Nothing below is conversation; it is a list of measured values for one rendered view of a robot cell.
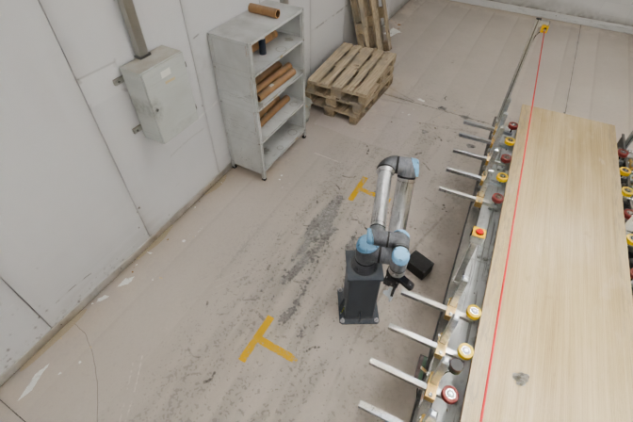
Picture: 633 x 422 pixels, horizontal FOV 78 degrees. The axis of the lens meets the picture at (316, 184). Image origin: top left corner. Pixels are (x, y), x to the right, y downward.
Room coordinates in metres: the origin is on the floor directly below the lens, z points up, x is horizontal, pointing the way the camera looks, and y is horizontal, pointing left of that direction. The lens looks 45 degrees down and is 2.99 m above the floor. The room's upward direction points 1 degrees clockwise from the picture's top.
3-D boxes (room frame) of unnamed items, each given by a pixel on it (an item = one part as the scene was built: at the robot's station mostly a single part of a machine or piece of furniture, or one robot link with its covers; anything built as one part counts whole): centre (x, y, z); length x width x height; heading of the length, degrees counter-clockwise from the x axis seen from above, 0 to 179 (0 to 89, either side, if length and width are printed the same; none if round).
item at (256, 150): (3.58, 0.54, 0.78); 0.90 x 0.45 x 1.55; 151
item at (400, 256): (1.21, -0.44, 1.25); 0.10 x 0.09 x 0.12; 168
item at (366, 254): (1.61, -0.36, 0.79); 0.17 x 0.15 x 0.18; 78
